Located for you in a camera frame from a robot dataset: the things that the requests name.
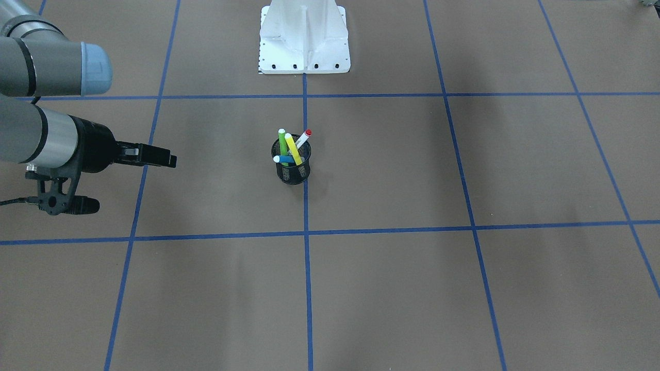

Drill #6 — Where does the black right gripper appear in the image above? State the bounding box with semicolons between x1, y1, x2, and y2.
71;116;177;174

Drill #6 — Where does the blue highlighter pen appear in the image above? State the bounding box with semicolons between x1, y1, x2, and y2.
273;155;295;163

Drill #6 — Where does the green highlighter pen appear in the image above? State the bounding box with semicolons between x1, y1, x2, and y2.
278;128;289;166

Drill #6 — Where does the yellow highlighter pen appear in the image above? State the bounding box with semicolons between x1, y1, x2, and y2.
284;133;303;166

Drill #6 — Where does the red white marker pen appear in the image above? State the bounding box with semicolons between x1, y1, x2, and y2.
295;129;312;149

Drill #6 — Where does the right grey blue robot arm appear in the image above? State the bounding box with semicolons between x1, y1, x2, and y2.
1;1;177;173

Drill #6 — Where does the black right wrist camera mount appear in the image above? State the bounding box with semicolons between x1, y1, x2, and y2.
24;163;101;216

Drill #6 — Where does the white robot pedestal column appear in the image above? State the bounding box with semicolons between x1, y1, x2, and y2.
258;1;351;75

